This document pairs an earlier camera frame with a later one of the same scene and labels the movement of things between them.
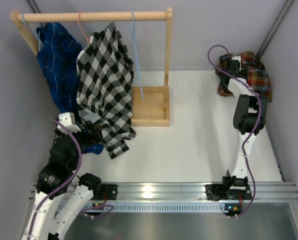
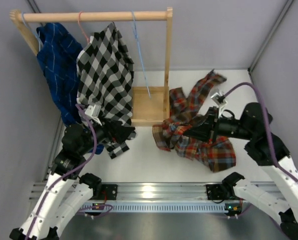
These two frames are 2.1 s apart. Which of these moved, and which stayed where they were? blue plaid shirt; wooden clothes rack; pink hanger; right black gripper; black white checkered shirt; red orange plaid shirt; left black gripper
Moved: right black gripper; red orange plaid shirt; left black gripper
Stayed: blue plaid shirt; wooden clothes rack; pink hanger; black white checkered shirt
